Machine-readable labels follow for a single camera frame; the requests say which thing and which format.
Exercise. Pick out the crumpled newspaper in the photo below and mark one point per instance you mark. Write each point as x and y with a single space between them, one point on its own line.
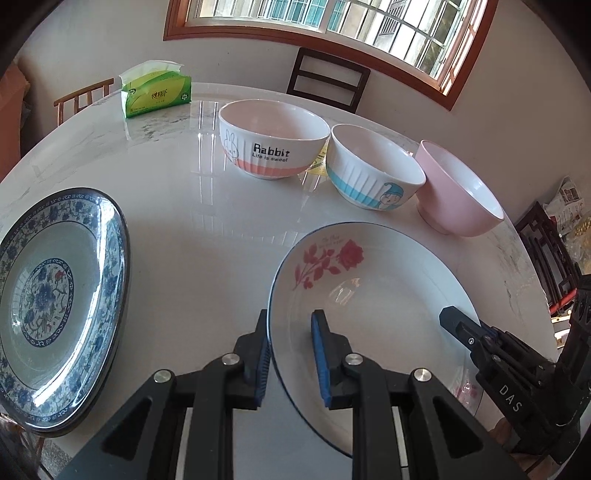
570 198

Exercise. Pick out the white bowl with blue stripes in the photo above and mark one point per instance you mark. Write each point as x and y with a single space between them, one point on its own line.
360 180

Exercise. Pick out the blue patterned plate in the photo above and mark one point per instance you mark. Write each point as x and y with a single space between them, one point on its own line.
46 286

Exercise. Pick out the wooden framed window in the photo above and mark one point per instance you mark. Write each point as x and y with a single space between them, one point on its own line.
258 37

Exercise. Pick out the light wooden chair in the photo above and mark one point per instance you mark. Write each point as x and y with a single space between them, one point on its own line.
83 92

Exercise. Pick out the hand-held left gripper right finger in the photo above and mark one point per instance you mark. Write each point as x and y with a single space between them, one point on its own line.
319 364

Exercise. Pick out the pink bowl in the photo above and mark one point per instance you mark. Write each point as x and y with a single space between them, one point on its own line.
443 198

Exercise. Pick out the dark wooden chair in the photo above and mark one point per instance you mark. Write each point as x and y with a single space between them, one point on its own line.
332 60

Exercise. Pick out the brown furniture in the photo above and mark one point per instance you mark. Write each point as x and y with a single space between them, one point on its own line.
11 106

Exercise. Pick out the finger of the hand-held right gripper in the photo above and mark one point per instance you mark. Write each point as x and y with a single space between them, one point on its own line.
466 334

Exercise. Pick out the white bowl with rabbit print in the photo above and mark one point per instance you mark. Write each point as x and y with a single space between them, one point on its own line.
272 152

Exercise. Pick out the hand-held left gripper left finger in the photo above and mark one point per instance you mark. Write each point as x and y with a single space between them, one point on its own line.
264 364

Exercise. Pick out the white plate with red roses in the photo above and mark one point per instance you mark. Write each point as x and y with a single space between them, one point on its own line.
378 286

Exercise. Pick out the green tissue pack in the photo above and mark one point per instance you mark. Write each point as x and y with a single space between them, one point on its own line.
157 94

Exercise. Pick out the dark carved wooden furniture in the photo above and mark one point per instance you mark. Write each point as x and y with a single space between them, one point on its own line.
535 221

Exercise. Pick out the yellow round sticker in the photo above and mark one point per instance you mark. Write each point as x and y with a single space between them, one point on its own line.
318 164

